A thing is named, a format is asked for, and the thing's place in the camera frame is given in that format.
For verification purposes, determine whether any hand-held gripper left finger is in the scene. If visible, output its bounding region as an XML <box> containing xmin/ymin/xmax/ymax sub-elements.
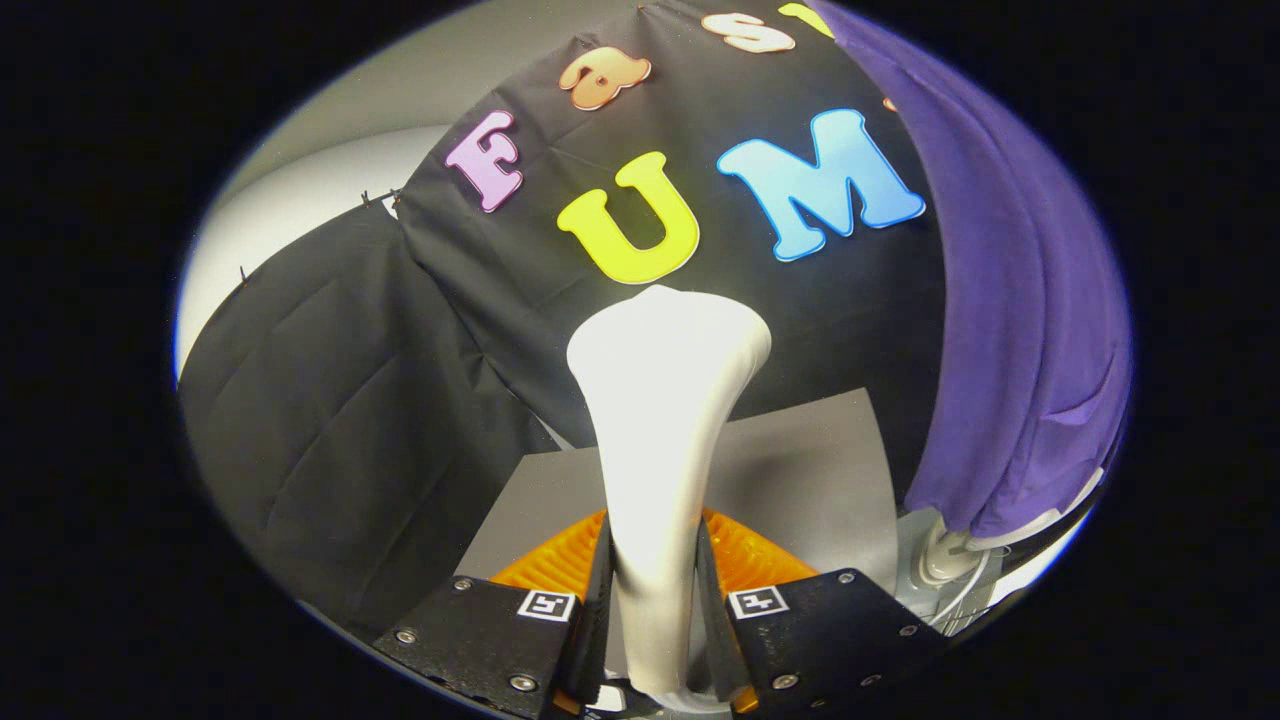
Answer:
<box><xmin>372</xmin><ymin>508</ymin><xmax>613</xmax><ymax>719</ymax></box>

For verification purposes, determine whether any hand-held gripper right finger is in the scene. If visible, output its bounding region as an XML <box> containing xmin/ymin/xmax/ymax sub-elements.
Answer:
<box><xmin>696</xmin><ymin>508</ymin><xmax>946</xmax><ymax>716</ymax></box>

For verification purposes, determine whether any white garment steamer head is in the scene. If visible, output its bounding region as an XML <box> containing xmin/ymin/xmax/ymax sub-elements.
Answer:
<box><xmin>566</xmin><ymin>285</ymin><xmax>773</xmax><ymax>701</ymax></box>

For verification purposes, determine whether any purple jacket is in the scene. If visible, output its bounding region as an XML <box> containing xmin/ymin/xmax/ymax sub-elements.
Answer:
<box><xmin>800</xmin><ymin>0</ymin><xmax>1134</xmax><ymax>539</ymax></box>

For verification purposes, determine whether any grey cabinet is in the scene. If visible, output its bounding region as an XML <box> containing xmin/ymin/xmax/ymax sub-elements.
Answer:
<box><xmin>455</xmin><ymin>388</ymin><xmax>901</xmax><ymax>596</ymax></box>

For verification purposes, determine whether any black backdrop cloth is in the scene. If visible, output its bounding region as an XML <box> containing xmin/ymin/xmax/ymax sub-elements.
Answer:
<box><xmin>178</xmin><ymin>0</ymin><xmax>951</xmax><ymax>641</ymax></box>

